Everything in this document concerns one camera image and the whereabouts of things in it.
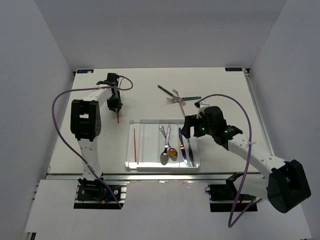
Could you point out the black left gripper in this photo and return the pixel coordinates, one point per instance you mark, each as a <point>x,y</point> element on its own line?
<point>117,105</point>

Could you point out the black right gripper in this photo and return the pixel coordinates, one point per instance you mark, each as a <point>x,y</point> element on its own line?
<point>190,121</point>

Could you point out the orange chopstick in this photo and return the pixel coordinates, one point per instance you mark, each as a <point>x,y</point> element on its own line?
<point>117,117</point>
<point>135,145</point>

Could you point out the pink handled fork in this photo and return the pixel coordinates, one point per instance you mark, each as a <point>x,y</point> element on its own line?
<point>181,105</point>

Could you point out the rainbow iridescent knife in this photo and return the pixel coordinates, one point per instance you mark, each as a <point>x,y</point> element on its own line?
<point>182,148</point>

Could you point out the green handled fork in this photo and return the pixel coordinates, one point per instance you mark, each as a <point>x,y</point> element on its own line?
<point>171,100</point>

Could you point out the rainbow iridescent spoon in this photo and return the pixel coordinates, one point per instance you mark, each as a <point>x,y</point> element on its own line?
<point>173,152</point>

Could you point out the ornate silver knife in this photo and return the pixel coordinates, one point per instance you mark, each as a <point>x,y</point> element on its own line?
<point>190,153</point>

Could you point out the black handled spoon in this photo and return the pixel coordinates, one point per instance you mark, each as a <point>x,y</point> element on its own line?
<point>162,130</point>

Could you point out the pink handled spoon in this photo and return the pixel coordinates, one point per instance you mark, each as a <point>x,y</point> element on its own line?
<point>164,156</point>

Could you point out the black handled fork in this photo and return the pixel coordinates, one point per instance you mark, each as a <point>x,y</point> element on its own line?
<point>168,93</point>

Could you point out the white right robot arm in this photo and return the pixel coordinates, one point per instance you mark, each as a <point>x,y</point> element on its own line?
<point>284,183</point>

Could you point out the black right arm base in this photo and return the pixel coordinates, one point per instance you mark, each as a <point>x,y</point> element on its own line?
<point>222,194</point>

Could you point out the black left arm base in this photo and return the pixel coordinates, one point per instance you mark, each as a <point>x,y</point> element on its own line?
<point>93,195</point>

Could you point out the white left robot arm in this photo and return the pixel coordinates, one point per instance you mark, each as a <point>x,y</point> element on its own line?
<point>86,124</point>

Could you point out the white divided cutlery tray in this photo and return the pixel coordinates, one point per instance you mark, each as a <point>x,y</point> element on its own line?
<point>150,145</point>

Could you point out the blue label sticker left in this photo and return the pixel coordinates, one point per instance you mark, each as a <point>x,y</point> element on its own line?
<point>84,71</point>

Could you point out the blue label sticker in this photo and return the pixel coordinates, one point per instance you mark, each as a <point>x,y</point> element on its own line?
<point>84,71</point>
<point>233,69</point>

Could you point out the blue label sticker right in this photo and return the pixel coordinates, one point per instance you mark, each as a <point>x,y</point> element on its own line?
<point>233,69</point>

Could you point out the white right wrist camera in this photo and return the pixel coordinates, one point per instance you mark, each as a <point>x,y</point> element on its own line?
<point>201,105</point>

